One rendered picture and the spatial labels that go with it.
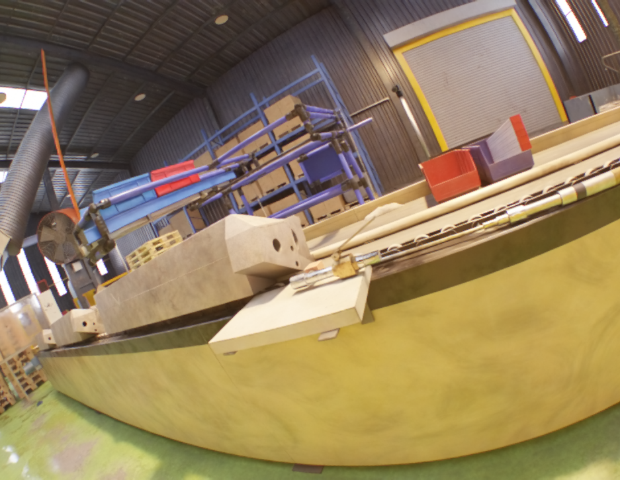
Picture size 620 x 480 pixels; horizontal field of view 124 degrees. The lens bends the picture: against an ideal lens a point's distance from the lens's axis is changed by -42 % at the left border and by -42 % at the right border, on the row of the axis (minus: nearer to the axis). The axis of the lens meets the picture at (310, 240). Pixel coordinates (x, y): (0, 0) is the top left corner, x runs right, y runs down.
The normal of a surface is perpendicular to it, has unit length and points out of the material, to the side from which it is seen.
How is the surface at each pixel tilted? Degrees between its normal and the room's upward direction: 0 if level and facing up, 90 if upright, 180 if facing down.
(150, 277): 80
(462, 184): 94
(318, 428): 90
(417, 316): 90
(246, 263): 71
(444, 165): 88
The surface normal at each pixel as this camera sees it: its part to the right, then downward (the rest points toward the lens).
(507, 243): -0.33, 0.29
